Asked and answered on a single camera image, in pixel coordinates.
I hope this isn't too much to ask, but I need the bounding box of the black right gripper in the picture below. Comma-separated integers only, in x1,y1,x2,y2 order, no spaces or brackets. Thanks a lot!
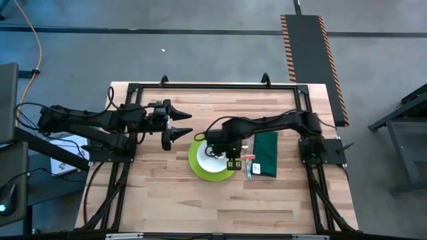
204,129,244,171

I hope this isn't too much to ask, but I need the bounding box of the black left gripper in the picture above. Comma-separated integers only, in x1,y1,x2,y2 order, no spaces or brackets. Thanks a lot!
146,98,194,152

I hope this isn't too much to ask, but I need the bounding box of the white bowl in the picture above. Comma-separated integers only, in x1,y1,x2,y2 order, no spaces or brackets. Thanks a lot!
195,139,235,174

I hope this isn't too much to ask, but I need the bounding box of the fork with teal patterned handle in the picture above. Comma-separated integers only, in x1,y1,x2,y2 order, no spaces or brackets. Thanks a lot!
242,141,254,181

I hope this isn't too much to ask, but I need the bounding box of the lime green plate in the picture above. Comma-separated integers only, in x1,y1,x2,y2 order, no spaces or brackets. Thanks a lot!
187,137,238,183

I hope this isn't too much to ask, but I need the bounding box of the dark green napkin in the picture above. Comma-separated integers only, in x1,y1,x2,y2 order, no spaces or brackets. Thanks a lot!
252,131,280,179

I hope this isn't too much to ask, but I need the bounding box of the black floor tape strip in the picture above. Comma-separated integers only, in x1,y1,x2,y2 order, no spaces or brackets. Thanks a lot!
0,25,427,38

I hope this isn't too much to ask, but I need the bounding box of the white printed box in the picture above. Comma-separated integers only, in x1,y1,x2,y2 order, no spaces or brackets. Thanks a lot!
49,133,91,176

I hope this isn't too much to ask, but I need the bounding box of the black ramp with orange-striped edges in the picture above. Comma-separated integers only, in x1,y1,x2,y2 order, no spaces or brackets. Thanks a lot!
280,13,350,128

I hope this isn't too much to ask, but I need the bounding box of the black diagonal support beam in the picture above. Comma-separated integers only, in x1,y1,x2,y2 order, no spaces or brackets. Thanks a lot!
12,127,91,172

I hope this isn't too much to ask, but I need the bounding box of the dark grey desk panel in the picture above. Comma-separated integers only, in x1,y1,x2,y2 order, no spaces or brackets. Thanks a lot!
0,141,30,228

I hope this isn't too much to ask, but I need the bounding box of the black metal side table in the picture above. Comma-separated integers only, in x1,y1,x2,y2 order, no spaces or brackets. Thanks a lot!
368,82,427,193

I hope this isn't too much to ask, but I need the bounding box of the black computer mouse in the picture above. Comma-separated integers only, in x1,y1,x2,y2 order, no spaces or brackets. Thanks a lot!
0,183,17,217

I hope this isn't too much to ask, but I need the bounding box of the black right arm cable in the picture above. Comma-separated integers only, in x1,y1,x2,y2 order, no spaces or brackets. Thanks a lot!
194,115,236,142

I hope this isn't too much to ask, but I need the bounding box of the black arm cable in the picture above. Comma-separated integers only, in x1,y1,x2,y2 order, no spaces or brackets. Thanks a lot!
194,115,236,142
105,85,167,111

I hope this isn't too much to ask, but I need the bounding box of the black aluminium table frame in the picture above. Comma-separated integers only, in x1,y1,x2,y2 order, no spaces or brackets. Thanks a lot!
74,72,360,235

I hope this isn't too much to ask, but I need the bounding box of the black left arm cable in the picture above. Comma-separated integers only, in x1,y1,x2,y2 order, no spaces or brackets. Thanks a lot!
105,85,167,111

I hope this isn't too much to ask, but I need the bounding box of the black cable under table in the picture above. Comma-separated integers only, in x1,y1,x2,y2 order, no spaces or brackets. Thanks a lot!
82,161,105,225

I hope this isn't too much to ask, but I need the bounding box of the silver metal bracket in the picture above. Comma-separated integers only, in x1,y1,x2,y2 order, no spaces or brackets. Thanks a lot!
291,233,330,240
105,233,145,240

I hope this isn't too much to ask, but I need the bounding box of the black floor cable clip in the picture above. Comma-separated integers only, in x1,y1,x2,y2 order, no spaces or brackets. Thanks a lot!
17,67,41,80

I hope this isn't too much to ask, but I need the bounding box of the orange floor cable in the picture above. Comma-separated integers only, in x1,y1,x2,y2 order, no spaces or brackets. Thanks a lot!
12,0,43,128

